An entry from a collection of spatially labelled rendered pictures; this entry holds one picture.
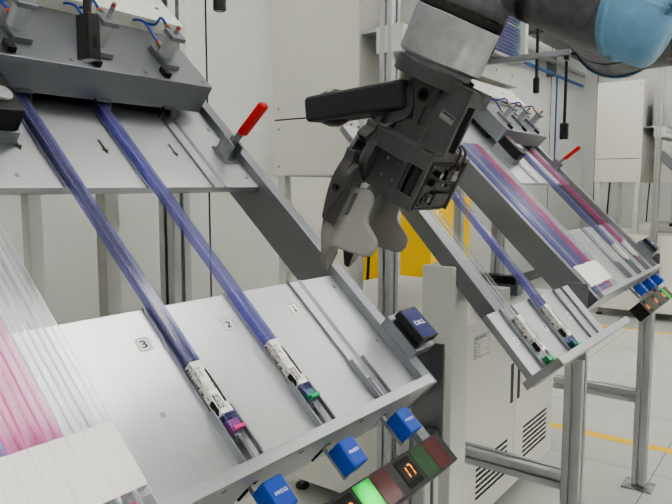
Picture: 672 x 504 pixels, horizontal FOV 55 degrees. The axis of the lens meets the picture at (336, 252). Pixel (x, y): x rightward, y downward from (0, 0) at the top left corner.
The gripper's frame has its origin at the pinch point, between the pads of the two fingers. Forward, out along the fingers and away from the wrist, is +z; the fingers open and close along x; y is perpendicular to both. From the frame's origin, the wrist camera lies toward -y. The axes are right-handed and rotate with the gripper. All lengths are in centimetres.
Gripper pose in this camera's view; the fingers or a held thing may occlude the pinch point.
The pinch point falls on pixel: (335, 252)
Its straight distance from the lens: 64.3
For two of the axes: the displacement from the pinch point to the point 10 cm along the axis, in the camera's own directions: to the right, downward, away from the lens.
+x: 6.0, -0.8, 8.0
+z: -3.7, 8.6, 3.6
